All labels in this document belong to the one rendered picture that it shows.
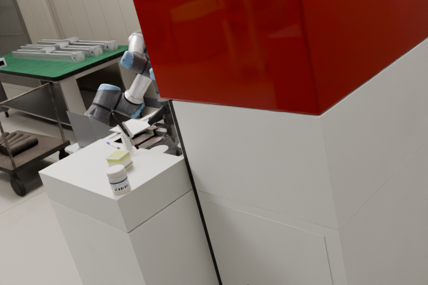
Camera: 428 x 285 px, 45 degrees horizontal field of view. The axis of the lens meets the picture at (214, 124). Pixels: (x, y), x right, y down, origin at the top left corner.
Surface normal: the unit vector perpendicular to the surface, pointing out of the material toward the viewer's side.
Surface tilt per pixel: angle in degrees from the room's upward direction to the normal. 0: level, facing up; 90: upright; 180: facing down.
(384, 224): 90
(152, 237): 90
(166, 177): 90
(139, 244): 90
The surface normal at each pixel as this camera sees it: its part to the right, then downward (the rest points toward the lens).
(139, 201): 0.70, 0.11
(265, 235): -0.68, 0.41
